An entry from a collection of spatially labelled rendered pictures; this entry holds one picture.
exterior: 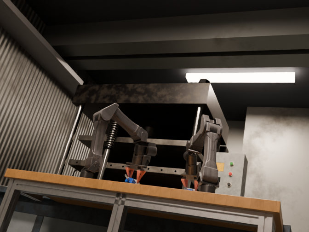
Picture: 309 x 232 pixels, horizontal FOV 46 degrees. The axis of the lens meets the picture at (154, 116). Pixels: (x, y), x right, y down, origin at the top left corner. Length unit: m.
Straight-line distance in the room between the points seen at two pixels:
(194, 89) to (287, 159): 1.99
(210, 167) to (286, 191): 2.94
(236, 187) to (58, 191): 1.48
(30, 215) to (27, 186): 0.52
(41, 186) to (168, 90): 1.66
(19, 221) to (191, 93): 1.59
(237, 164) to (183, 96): 0.69
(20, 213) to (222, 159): 1.47
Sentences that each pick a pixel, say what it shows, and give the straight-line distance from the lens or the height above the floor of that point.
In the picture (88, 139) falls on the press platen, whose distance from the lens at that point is 3.33.
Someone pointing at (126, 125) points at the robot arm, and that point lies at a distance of 1.93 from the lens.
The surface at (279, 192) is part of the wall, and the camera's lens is 4.49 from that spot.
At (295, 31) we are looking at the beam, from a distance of 3.27.
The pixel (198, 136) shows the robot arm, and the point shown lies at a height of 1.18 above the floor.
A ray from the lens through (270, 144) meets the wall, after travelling 4.69.
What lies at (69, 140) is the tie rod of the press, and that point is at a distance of 3.31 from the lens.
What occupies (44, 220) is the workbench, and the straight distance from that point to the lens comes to 2.18.
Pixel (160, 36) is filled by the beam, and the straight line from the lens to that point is 3.52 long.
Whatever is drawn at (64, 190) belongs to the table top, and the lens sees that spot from 1.62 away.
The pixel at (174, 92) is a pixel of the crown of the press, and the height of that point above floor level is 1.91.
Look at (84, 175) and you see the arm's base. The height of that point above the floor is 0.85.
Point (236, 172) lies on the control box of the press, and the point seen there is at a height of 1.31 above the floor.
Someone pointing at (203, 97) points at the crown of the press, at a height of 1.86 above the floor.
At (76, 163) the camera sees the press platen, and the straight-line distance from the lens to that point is 3.25.
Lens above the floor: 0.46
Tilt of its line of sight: 24 degrees up
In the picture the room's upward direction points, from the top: 13 degrees clockwise
